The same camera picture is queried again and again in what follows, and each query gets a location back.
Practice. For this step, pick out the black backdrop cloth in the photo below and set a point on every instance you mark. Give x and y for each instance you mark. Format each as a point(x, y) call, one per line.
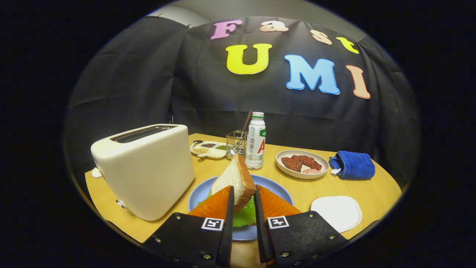
point(148, 93)

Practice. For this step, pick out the white plastic drink bottle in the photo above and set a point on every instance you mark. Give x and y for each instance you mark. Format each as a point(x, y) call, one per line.
point(255, 145)

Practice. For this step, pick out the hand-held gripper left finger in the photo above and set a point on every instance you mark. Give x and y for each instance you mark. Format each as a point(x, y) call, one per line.
point(227, 230)

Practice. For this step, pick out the pale ham slice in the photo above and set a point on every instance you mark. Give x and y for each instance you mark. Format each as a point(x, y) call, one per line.
point(310, 171)

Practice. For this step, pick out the toasted bread slice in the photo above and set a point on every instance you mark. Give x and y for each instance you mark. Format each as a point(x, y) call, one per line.
point(230, 175)

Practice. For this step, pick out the white toaster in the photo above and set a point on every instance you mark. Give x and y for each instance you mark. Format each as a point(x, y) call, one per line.
point(148, 171)

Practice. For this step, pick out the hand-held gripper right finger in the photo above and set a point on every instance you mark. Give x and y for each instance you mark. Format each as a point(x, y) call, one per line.
point(259, 234)

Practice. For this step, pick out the beige round plate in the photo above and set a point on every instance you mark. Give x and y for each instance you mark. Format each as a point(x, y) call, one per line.
point(293, 174)

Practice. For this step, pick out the white square plate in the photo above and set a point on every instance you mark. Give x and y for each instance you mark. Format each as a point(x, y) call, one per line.
point(336, 214)

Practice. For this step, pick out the white divided condiment dish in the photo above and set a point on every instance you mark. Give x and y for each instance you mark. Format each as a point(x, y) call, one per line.
point(208, 150)

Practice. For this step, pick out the blue round plate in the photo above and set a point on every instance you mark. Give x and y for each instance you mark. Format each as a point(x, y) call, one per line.
point(200, 193)

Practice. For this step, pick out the blue folded towel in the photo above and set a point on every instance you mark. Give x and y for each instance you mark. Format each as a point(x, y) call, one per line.
point(353, 165)

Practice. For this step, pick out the brown meat piece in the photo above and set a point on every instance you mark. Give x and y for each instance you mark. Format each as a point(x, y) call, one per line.
point(310, 162)
point(290, 163)

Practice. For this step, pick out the green lettuce leaf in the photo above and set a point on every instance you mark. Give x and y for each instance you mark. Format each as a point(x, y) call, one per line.
point(243, 217)

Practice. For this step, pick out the small white round object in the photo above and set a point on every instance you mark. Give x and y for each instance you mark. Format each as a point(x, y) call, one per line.
point(96, 172)

